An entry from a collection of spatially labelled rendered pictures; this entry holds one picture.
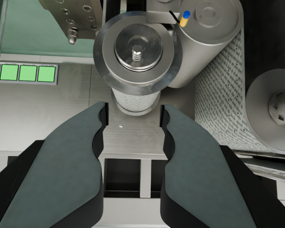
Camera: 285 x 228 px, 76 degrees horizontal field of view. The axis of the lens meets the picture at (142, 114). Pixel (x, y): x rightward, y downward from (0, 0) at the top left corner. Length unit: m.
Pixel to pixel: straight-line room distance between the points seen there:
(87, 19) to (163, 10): 0.38
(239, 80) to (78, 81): 0.49
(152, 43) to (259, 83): 0.19
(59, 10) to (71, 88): 0.23
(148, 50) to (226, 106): 0.19
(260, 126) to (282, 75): 0.10
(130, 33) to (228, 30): 0.17
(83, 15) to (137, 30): 0.35
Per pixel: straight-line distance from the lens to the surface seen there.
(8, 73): 0.76
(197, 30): 0.36
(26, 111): 0.71
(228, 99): 0.39
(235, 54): 0.39
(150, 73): 0.29
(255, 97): 0.36
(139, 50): 0.26
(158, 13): 0.31
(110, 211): 0.65
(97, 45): 0.33
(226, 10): 0.40
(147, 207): 0.65
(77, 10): 0.63
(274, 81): 0.39
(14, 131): 0.72
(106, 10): 0.37
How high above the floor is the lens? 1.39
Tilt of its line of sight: 8 degrees down
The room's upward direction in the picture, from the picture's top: 178 degrees counter-clockwise
